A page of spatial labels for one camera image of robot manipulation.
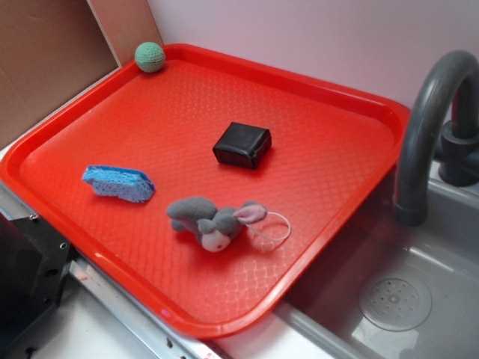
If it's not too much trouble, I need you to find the aluminium rail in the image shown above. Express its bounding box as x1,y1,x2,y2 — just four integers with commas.
0,181,233,359

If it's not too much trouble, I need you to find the black wrapped block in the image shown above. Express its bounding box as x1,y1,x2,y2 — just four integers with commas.
213,122,272,169

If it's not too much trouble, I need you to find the black metal bracket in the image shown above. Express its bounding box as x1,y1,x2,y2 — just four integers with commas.
1,216,75,358

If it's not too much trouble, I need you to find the red plastic tray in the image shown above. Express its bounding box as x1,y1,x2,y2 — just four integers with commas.
1,44,409,339

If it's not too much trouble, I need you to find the gray toy faucet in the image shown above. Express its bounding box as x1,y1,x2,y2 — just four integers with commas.
393,50,478,227

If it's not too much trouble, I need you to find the gray plastic sink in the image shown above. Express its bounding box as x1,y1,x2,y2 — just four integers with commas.
275,175,478,358

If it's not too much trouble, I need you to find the green textured ball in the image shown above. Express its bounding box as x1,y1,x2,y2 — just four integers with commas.
134,42,165,73

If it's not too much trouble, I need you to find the gray plush donkey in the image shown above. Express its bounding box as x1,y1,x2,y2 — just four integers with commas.
166,197,292,253

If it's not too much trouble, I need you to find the blue sponge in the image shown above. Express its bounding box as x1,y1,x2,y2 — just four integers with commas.
82,165,156,203

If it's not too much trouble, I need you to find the brown cardboard panel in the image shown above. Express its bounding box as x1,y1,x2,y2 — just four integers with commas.
1,1,162,148

